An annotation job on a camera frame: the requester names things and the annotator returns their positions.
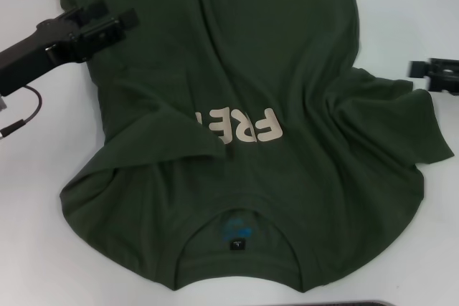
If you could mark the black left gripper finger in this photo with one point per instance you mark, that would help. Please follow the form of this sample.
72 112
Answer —
104 37
89 12

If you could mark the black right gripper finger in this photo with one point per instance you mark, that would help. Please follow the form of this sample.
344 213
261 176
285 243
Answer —
419 69

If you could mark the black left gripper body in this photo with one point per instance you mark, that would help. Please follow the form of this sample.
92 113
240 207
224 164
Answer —
32 57

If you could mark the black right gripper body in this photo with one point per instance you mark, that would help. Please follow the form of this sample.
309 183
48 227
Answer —
444 75

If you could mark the dark green FREE T-shirt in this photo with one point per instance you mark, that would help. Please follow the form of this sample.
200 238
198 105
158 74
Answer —
251 51

